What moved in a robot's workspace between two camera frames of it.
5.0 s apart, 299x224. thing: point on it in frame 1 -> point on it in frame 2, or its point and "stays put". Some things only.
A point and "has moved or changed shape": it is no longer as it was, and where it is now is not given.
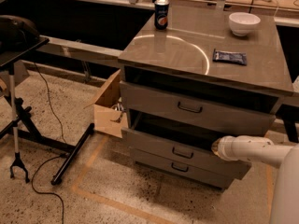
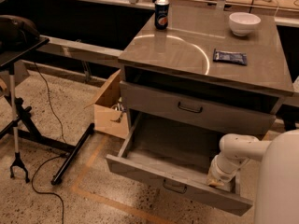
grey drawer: (179, 138) has moved or changed shape
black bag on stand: (17, 34) stays put
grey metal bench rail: (81, 50) stays put
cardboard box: (109, 111) stays put
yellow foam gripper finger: (214, 147) -> (212, 182)
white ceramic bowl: (243, 23) stays put
